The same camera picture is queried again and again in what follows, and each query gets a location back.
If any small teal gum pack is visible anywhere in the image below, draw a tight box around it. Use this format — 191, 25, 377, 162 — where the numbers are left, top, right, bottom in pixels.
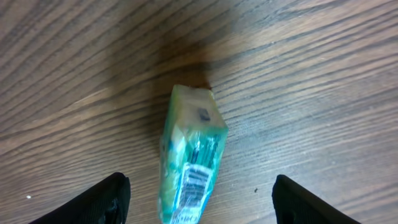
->
158, 85, 229, 224

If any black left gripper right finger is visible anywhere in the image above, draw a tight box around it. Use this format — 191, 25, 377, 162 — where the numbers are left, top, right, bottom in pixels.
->
272, 175, 359, 224

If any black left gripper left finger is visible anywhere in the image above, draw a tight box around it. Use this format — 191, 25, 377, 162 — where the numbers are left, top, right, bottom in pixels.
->
31, 172, 131, 224

